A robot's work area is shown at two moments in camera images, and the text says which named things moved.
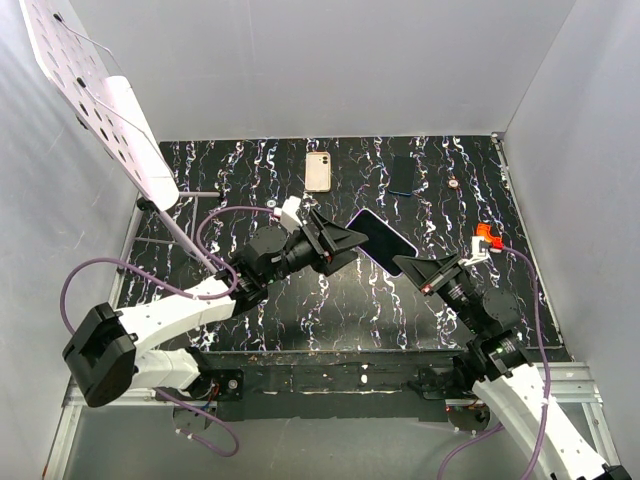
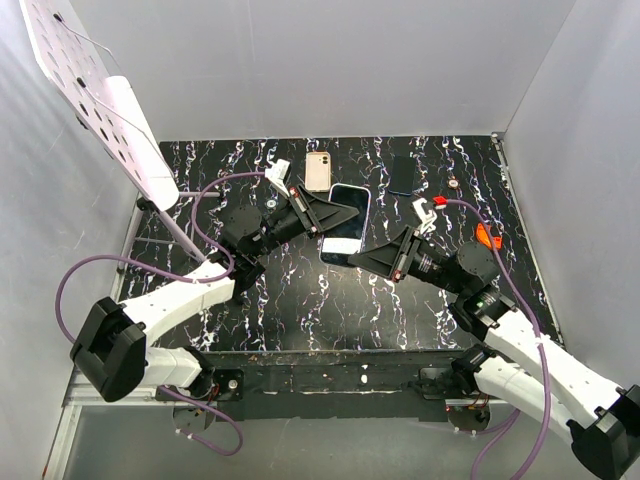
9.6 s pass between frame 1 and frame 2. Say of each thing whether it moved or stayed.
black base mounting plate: stayed
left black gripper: moved
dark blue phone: stayed
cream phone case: stayed
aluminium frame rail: stayed
